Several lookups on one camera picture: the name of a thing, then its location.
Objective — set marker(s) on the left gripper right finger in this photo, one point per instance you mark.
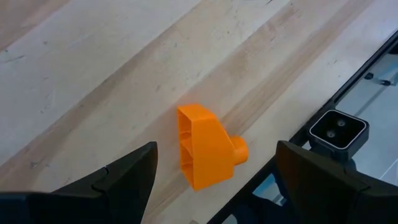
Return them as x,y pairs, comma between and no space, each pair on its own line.
323,193

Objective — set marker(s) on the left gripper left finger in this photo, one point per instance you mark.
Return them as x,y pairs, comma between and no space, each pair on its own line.
124,189

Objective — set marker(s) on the orange brick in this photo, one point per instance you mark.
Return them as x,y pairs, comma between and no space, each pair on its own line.
205,149

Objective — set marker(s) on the table-level camera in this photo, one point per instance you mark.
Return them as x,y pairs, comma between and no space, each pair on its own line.
339,130

